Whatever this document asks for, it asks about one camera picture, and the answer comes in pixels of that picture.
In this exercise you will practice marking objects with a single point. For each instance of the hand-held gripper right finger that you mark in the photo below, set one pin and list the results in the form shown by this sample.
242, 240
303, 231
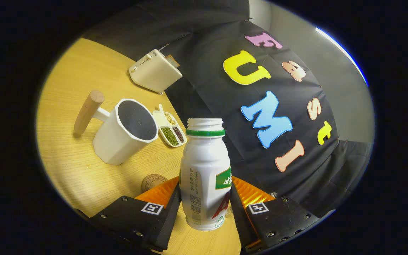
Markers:
239, 223

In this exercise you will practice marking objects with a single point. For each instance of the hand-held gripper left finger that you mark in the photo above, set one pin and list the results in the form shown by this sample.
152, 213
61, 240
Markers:
165, 223

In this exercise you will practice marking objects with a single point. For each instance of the round cork coaster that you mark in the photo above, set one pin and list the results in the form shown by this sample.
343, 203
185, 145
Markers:
151, 182

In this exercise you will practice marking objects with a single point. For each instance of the white juice bottle green label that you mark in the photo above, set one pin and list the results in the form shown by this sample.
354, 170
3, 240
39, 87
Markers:
204, 166

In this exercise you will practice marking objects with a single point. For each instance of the white divided dish with beans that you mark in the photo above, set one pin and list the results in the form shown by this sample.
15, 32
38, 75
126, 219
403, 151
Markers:
170, 134

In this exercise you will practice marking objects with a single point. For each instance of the wooden table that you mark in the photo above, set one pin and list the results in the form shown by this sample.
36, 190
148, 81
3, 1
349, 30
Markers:
69, 159

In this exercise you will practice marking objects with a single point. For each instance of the black backdrop cloth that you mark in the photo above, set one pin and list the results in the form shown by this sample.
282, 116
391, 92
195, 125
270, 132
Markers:
204, 92

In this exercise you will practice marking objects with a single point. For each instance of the cream toaster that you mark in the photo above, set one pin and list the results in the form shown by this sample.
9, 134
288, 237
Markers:
156, 72

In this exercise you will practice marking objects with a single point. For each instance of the bread slice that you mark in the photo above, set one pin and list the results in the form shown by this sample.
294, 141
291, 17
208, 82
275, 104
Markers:
173, 61

